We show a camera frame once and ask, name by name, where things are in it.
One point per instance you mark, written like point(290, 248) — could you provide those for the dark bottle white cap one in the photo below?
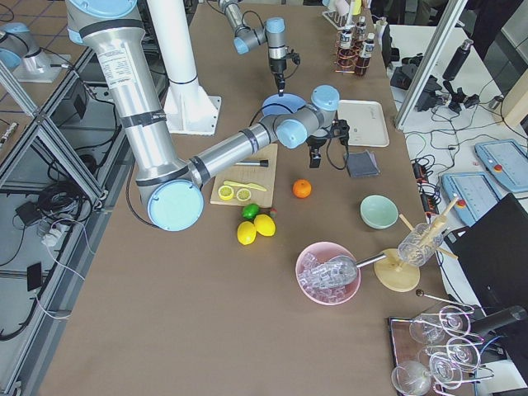
point(345, 40)

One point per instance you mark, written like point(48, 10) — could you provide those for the teach pendant far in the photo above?
point(506, 161)

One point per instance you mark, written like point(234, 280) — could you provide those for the wooden cutting board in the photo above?
point(263, 176)

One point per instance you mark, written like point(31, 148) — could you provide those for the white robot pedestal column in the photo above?
point(188, 108)

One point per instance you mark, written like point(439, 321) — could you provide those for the dark bottle white cap two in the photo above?
point(360, 32)

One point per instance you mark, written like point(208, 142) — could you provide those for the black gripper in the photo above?
point(276, 66)
point(317, 140)

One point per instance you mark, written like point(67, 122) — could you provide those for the cream rectangular tray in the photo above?
point(366, 121)

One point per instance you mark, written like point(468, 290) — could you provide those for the yellow plastic knife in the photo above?
point(250, 185)

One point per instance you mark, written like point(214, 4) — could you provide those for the grey folded cloth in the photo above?
point(362, 164)

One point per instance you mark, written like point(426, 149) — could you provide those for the clear glass tumbler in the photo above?
point(420, 244)

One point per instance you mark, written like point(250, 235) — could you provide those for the light green bowl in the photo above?
point(378, 212)

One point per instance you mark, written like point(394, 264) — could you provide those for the wooden cup drying stand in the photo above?
point(396, 274)

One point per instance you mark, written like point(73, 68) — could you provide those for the blue round plate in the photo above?
point(279, 105)

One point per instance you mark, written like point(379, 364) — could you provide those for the black thermos bottle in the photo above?
point(457, 60)

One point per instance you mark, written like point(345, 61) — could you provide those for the yellow lemon rear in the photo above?
point(265, 225)

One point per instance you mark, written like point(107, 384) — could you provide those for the copper wire bottle rack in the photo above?
point(346, 64)

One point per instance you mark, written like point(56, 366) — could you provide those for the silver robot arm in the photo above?
point(169, 187)
point(270, 33)

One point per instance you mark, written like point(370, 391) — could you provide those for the teach pendant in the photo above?
point(476, 194)
point(506, 161)

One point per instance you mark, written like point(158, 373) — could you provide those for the steel handled knife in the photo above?
point(253, 163)

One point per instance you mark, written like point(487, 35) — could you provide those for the lemon half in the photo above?
point(243, 194)
point(226, 192)

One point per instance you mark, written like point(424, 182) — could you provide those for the orange mandarin fruit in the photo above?
point(302, 188)

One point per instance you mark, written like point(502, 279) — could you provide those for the green lime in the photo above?
point(250, 211)

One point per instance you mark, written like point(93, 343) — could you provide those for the yellow lemon front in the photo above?
point(246, 233)

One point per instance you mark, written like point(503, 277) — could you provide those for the metal ice scoop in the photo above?
point(350, 264)

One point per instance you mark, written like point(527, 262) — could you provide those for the lemon half left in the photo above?
point(226, 192)

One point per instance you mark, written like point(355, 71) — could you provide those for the teach pendant near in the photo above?
point(476, 194)

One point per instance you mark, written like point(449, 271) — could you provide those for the black monitor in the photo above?
point(493, 254)

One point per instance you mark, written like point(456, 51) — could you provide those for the pink bowl with ice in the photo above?
point(323, 275)

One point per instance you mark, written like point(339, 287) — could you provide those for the yellow lemon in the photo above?
point(265, 225)
point(246, 233)

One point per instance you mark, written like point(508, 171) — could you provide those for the wine glass rack tray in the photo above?
point(436, 352)

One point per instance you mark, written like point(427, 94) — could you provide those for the lemon half right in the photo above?
point(243, 194)

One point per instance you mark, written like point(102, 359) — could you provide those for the dark bottle white cap three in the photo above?
point(364, 55)

